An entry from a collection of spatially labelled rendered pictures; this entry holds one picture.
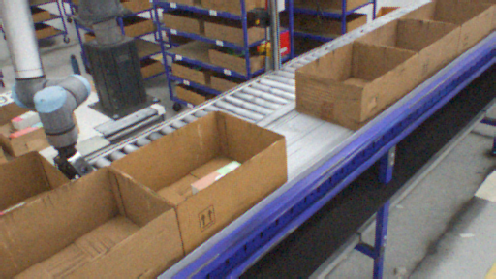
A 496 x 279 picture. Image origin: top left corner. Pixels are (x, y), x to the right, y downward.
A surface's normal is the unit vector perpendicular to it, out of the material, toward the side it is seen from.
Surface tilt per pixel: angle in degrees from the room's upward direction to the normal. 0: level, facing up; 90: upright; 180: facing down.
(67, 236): 89
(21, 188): 90
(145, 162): 90
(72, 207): 90
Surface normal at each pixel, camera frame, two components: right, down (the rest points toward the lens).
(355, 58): -0.67, 0.41
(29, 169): 0.68, 0.32
